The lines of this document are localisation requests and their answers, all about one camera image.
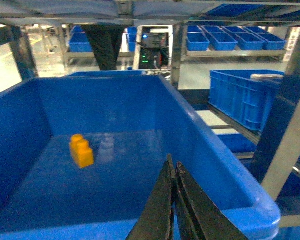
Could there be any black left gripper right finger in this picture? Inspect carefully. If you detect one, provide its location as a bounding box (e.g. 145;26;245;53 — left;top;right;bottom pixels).
175;162;247;240

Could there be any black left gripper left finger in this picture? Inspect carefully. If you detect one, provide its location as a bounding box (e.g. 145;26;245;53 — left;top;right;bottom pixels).
127;154;175;240

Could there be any yellow toy block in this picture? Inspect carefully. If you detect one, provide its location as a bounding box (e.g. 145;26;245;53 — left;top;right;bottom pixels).
69;134;95;169

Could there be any large blue bin upper shelf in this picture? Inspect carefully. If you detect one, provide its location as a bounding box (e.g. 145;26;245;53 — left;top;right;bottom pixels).
0;75;281;240

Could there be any blue crate right side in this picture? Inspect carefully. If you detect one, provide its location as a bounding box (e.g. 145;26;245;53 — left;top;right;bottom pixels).
209;69;285;132

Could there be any black electronics cabinet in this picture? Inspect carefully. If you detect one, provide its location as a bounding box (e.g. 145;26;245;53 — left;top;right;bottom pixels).
138;25;171;70

